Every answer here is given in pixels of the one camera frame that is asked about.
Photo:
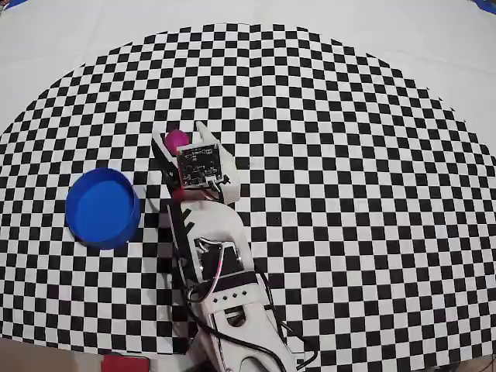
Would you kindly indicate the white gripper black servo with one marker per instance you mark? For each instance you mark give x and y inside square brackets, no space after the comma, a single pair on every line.
[229,170]

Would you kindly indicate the pink faceted ball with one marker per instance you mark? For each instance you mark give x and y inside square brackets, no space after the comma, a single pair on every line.
[175,140]

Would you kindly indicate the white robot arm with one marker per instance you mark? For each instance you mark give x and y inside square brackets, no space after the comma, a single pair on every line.
[217,221]

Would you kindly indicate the blue round box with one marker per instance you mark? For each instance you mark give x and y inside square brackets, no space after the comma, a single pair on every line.
[97,209]

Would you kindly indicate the red flat box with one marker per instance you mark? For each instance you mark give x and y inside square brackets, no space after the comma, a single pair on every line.
[126,364]

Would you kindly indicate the black white checkered cloth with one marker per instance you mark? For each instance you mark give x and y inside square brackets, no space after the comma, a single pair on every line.
[329,116]

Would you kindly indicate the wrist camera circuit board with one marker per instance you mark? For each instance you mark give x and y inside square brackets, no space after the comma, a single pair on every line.
[199,166]

